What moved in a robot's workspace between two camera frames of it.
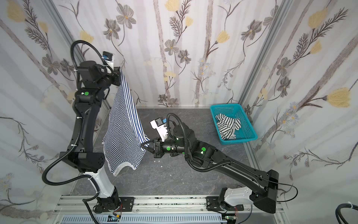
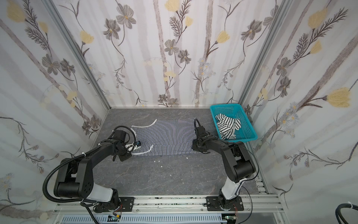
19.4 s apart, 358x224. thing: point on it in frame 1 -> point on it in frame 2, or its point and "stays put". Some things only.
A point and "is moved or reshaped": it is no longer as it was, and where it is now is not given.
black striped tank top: (227, 126) stays put
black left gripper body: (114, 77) -> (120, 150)
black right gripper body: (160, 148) -> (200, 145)
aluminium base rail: (72, 204) stays put
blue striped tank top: (125, 137) is moved or reshaped
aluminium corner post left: (73, 40) stays put
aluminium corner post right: (278, 20) stays put
